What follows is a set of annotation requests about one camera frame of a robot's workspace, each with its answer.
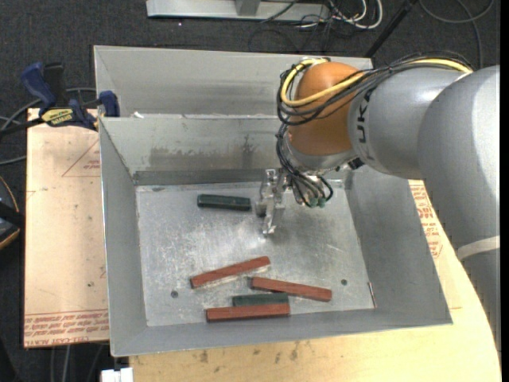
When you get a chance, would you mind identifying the grey metal bin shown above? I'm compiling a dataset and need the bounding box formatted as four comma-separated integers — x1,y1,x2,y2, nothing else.
93,45,454,358

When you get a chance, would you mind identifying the dark green flat block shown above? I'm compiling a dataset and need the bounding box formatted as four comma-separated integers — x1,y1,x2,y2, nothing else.
196,193,253,212
231,292,290,308

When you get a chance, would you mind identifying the black cylinder on white bracket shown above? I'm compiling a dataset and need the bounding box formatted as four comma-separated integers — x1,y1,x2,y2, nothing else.
338,157,366,172

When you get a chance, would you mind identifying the red-brown flat block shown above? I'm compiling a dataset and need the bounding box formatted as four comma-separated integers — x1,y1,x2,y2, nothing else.
248,275,333,303
189,255,272,290
205,302,292,324

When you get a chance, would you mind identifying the brown cardboard board, red print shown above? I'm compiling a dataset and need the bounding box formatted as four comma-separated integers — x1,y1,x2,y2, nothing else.
22,107,444,349

